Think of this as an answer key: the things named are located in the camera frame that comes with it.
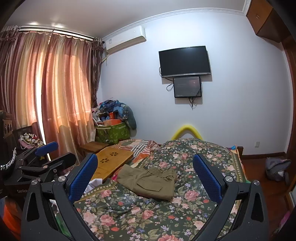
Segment olive khaki cargo pants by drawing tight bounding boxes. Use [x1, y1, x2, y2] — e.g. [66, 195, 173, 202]
[117, 165, 177, 201]

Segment grey purple backpack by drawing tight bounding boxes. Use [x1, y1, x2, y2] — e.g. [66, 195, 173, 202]
[265, 157, 292, 185]

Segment bamboo lap desk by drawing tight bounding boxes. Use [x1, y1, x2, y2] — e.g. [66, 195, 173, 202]
[91, 147, 133, 181]

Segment pink orange window curtain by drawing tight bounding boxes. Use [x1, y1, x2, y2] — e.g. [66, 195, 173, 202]
[1, 27, 103, 161]

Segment dark floral bed quilt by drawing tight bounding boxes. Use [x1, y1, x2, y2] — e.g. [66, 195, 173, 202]
[75, 138, 246, 240]

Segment green fabric storage box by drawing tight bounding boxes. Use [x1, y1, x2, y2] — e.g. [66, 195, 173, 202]
[95, 123, 130, 145]

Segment pile of mixed clothes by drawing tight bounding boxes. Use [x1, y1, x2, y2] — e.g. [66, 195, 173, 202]
[92, 100, 137, 130]

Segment striped patchwork blanket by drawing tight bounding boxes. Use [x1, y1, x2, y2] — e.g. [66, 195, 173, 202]
[112, 139, 160, 166]

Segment brown overhead wooden cabinet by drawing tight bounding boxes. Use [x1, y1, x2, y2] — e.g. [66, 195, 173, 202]
[246, 0, 292, 43]

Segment white wall socket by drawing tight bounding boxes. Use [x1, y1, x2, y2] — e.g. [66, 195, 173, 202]
[254, 142, 260, 148]

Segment small black wall monitor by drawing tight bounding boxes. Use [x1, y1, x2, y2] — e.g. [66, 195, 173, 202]
[173, 76, 202, 98]

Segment white wall air conditioner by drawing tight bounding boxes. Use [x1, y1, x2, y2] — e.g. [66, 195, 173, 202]
[103, 26, 147, 56]

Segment black wall television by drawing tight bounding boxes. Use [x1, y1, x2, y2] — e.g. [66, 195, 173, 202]
[159, 46, 211, 78]

